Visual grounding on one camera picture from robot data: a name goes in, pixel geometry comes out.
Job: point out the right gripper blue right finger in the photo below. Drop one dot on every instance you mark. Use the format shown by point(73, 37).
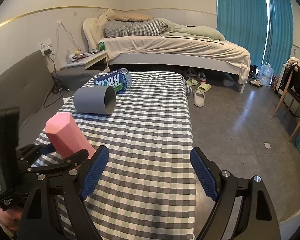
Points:
point(203, 173)

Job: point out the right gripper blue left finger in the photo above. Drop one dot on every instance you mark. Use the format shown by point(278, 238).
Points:
point(91, 171)

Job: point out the pink hexagonal cup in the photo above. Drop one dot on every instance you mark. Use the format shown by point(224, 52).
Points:
point(65, 135)

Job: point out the grey cylindrical cup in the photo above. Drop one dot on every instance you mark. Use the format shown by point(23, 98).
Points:
point(99, 100)

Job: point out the white paper on floor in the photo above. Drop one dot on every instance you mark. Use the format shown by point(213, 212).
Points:
point(267, 145)

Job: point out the white slipper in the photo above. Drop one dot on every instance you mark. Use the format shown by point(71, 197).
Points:
point(199, 98)

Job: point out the green slipper far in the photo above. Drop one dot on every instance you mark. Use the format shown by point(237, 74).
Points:
point(192, 82)

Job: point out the grey sneaker under bed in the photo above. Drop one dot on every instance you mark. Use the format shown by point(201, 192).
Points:
point(201, 77)

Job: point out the grey sofa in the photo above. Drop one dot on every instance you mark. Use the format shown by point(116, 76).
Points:
point(26, 85)

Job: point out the blue labelled plastic bottle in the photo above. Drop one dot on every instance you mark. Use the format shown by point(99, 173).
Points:
point(120, 80)

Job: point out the large water jug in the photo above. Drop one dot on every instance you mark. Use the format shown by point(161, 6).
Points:
point(266, 74)

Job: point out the beige bed sheet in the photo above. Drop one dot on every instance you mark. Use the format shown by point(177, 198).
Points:
point(226, 51)

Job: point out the white bedside table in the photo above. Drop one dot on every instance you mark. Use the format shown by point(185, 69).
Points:
point(87, 62)

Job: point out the wooden chair with clothes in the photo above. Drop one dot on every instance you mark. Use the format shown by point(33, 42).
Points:
point(291, 86)

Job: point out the light green blanket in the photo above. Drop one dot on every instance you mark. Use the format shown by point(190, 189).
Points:
point(200, 32)

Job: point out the green soda can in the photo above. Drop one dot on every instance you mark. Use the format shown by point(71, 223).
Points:
point(101, 46)

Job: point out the teal curtain right panel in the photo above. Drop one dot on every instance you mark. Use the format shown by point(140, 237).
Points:
point(280, 34)

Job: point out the teal curtain panel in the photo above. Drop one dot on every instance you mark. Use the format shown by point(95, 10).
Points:
point(280, 34)
point(244, 22)

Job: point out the checkered pillow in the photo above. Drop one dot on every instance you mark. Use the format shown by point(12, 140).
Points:
point(152, 27)

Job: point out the teal curtain left panel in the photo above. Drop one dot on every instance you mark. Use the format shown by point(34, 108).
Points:
point(244, 22)

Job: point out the beige pillow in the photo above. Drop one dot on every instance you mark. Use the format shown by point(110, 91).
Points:
point(129, 17)

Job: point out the black charger with cable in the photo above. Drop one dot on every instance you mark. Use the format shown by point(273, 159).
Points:
point(58, 87)

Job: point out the white bed frame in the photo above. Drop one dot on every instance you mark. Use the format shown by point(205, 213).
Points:
point(94, 33)

